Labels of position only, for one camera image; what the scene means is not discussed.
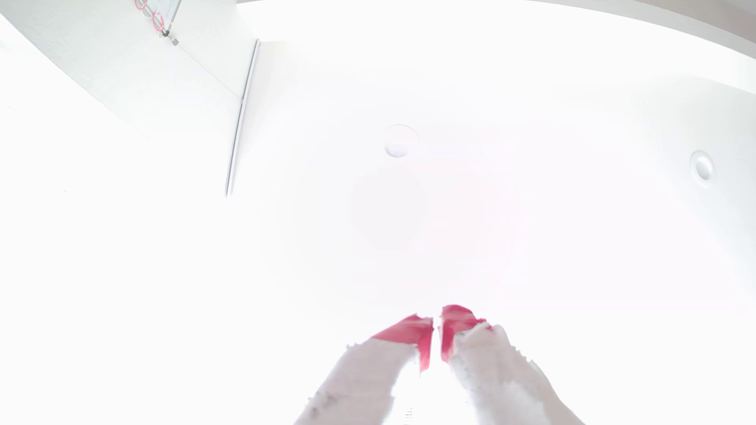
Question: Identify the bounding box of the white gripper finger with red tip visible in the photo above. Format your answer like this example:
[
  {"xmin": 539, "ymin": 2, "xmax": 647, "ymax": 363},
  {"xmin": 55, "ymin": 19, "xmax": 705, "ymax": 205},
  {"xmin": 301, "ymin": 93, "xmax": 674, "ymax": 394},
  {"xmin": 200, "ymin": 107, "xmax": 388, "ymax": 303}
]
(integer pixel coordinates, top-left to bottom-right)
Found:
[
  {"xmin": 294, "ymin": 314, "xmax": 434, "ymax": 425},
  {"xmin": 440, "ymin": 305, "xmax": 586, "ymax": 425}
]

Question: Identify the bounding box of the round recessed ceiling light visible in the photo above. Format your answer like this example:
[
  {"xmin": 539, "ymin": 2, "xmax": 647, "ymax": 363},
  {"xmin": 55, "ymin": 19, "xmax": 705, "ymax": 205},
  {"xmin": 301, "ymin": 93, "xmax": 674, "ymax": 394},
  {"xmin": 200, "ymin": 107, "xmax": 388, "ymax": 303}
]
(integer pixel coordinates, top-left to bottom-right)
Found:
[
  {"xmin": 690, "ymin": 150, "xmax": 717, "ymax": 188},
  {"xmin": 384, "ymin": 124, "xmax": 420, "ymax": 159}
]

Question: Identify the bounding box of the metal fixture with red rings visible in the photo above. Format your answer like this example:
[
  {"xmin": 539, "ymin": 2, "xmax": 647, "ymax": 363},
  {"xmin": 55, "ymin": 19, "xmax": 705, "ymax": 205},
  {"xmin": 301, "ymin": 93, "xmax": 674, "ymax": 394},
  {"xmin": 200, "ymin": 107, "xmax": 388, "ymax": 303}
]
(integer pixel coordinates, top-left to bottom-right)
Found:
[{"xmin": 134, "ymin": 0, "xmax": 180, "ymax": 47}]

